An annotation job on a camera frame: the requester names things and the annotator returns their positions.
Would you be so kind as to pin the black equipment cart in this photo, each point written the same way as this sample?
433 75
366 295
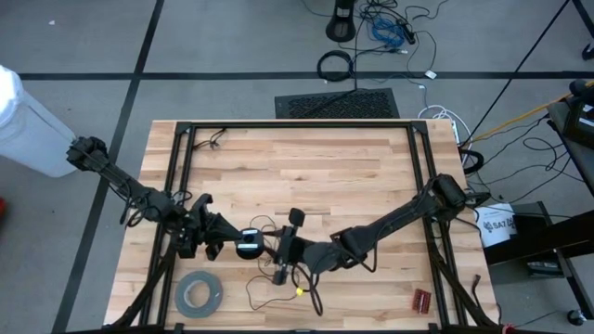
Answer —
533 241

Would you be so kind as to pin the grey duct tape roll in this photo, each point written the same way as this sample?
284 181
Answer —
185 306

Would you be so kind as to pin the white plug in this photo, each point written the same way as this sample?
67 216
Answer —
430 74

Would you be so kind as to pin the red connector block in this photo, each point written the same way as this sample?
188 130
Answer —
421 301

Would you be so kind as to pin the black power strip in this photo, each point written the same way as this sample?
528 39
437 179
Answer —
407 32

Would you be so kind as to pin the black electronic device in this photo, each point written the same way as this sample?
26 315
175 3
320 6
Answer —
584 125

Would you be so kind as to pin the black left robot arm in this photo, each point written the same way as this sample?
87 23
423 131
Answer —
116 176

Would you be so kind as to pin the black caster wheel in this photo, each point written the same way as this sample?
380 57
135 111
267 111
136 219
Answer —
576 317

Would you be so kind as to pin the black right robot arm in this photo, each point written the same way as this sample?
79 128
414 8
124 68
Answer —
399 215

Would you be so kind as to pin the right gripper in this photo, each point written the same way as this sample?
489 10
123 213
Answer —
290 250

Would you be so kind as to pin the black aluminium table frame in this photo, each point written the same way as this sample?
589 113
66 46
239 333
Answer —
301 124

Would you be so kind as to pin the black floor mat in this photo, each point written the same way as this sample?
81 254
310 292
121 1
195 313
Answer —
339 104

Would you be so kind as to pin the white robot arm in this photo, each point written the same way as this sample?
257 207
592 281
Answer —
32 134

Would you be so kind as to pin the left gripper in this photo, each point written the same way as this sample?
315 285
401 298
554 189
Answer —
197 232

